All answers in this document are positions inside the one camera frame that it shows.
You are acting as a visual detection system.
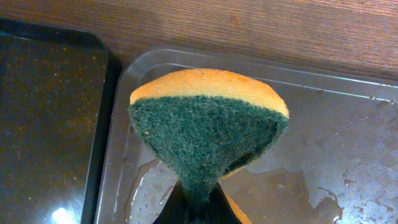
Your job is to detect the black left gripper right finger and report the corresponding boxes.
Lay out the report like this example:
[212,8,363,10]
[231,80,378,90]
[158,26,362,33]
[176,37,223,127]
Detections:
[205,182,242,224]

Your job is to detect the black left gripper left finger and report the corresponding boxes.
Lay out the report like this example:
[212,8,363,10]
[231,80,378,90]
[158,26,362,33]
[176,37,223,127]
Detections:
[153,182,190,224]

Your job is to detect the green and yellow sponge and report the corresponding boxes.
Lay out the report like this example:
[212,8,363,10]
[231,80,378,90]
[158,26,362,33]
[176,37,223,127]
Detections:
[128,68,289,223]

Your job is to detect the black small tray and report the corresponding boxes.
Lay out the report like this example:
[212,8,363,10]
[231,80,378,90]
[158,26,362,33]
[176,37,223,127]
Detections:
[1,18,121,223]

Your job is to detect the brown large tray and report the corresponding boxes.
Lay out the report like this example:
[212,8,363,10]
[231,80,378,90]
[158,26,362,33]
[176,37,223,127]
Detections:
[95,46,397,223]

